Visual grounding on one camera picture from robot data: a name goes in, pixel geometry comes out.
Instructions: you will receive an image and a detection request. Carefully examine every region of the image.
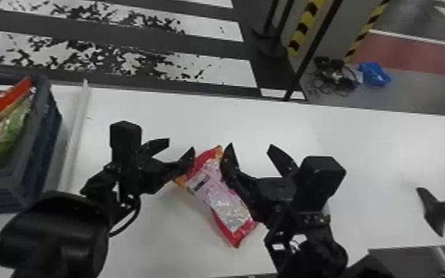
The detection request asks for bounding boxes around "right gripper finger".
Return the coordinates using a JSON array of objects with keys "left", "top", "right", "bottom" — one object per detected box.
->
[
  {"left": 266, "top": 143, "right": 300, "bottom": 179},
  {"left": 219, "top": 142, "right": 260, "bottom": 208}
]

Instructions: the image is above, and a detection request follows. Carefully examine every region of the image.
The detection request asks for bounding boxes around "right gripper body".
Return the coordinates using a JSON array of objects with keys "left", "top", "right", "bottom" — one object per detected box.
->
[{"left": 245, "top": 175, "right": 306, "bottom": 231}]

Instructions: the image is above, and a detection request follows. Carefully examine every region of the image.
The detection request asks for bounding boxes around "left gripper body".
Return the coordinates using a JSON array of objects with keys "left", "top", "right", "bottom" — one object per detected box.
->
[{"left": 119, "top": 154, "right": 171, "bottom": 196}]

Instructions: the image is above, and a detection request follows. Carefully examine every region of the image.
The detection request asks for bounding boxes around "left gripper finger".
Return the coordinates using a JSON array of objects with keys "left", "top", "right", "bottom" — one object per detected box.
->
[
  {"left": 163, "top": 146, "right": 197, "bottom": 183},
  {"left": 140, "top": 138, "right": 171, "bottom": 159}
]

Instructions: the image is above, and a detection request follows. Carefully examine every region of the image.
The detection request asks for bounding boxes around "red snack packet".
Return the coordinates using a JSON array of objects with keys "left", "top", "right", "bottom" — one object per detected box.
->
[
  {"left": 0, "top": 76, "right": 35, "bottom": 130},
  {"left": 173, "top": 145, "right": 259, "bottom": 249}
]

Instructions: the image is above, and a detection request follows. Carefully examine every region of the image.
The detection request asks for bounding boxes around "blue basket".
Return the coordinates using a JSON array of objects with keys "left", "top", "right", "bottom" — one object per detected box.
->
[{"left": 0, "top": 75, "right": 63, "bottom": 217}]

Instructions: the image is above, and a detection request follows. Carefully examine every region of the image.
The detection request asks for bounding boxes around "blue bag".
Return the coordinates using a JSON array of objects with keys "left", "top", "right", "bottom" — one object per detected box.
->
[{"left": 358, "top": 61, "right": 393, "bottom": 87}]

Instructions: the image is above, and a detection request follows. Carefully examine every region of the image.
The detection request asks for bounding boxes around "green snack packet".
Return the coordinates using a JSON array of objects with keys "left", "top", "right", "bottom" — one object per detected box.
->
[{"left": 0, "top": 96, "right": 34, "bottom": 172}]

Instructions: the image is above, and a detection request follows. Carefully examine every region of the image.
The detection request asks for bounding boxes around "black stand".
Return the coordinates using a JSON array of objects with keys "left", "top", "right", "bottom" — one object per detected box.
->
[{"left": 415, "top": 167, "right": 445, "bottom": 239}]

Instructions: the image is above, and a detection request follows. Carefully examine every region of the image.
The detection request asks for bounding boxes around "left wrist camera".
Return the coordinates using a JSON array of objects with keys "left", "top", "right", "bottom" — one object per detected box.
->
[{"left": 109, "top": 121, "right": 143, "bottom": 165}]

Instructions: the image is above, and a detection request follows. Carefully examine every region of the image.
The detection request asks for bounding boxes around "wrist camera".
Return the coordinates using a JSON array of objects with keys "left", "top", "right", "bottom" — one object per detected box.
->
[
  {"left": 109, "top": 121, "right": 143, "bottom": 165},
  {"left": 291, "top": 155, "right": 347, "bottom": 214}
]

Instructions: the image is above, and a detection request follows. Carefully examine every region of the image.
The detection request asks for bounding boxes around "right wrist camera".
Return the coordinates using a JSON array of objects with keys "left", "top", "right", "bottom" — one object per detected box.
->
[{"left": 291, "top": 155, "right": 347, "bottom": 214}]

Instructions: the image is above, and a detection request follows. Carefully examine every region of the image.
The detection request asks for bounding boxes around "black cable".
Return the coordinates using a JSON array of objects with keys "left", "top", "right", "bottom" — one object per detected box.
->
[{"left": 306, "top": 55, "right": 363, "bottom": 97}]

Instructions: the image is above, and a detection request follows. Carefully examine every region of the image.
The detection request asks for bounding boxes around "yellow black striped post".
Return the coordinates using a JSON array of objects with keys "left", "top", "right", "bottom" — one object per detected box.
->
[
  {"left": 285, "top": 0, "right": 327, "bottom": 58},
  {"left": 343, "top": 0, "right": 391, "bottom": 62}
]

